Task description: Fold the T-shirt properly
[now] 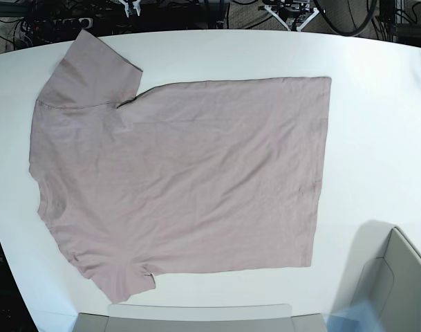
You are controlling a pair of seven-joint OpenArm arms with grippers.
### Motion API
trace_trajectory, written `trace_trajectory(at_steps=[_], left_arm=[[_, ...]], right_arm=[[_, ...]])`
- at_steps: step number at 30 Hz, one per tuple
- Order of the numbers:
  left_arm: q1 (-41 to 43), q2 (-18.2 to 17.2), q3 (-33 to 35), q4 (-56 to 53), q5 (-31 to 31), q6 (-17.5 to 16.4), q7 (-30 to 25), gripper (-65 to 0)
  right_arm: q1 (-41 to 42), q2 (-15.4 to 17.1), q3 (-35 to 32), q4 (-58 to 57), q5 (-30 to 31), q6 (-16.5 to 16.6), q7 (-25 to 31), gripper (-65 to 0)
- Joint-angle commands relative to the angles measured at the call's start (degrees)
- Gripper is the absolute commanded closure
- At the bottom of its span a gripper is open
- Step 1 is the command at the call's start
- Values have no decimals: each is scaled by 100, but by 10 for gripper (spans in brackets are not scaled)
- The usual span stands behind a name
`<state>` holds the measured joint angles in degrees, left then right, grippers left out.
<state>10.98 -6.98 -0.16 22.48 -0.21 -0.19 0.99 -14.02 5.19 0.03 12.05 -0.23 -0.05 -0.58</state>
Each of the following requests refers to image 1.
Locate pink T-shirt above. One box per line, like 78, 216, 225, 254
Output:
29, 31, 332, 303

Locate grey bin bottom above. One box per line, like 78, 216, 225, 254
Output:
73, 304, 327, 331

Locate grey bin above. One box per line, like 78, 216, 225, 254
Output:
73, 304, 327, 331
348, 228, 421, 331

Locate grey bin right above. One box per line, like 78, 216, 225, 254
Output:
348, 228, 421, 331

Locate black cable loop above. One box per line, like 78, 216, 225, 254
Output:
313, 0, 379, 37

